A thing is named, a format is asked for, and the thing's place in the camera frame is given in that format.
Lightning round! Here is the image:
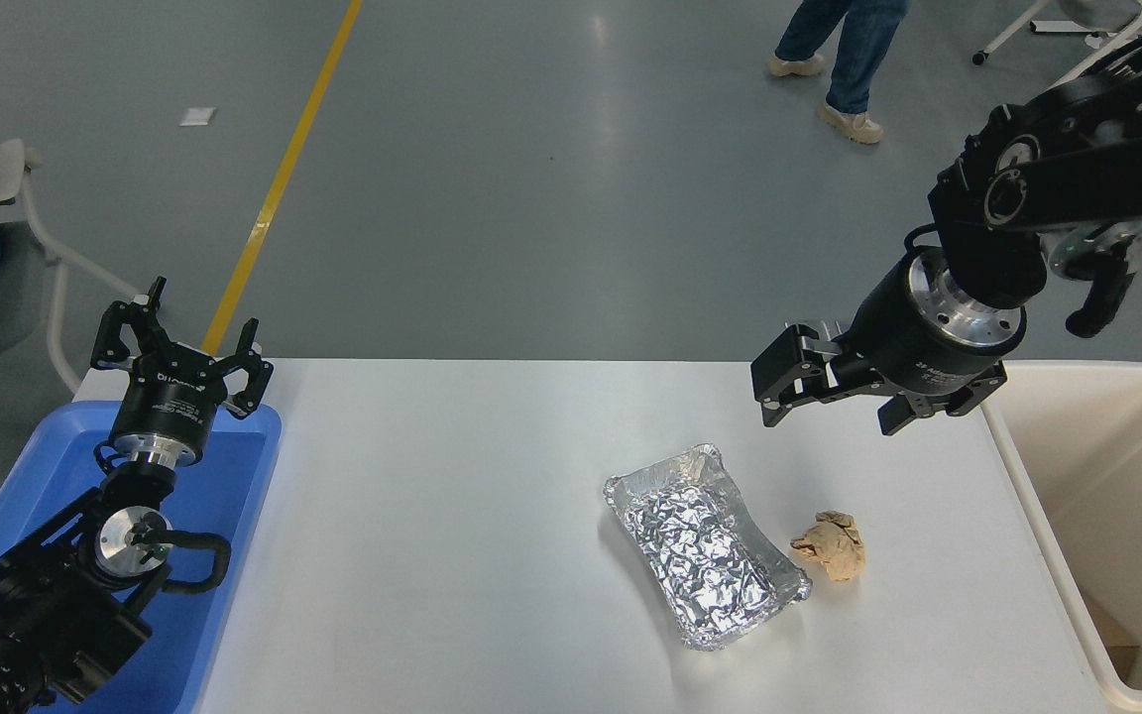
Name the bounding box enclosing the grey chair with white frame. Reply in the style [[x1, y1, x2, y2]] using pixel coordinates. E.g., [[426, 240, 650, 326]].
[[0, 45, 142, 394]]

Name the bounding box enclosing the blue plastic tray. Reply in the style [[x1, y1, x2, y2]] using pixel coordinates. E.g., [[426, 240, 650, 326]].
[[0, 400, 283, 714]]

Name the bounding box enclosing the standing person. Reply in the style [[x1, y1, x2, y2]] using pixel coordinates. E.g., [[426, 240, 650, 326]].
[[766, 0, 910, 146]]

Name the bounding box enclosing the large pale bin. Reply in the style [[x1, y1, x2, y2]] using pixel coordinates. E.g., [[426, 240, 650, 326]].
[[980, 359, 1142, 714]]

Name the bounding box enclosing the crumpled tan paper ball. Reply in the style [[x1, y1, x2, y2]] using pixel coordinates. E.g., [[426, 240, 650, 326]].
[[790, 510, 867, 584]]

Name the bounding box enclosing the white wheeled chair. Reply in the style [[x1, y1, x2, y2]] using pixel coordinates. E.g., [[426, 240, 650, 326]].
[[971, 0, 1142, 88]]

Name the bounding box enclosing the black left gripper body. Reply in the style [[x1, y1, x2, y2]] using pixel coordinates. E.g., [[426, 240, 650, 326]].
[[110, 343, 234, 454]]

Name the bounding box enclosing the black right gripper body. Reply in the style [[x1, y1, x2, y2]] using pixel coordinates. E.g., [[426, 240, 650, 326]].
[[834, 254, 1018, 400]]

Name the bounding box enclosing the foil tray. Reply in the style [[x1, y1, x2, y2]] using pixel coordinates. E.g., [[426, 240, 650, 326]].
[[603, 442, 813, 653]]

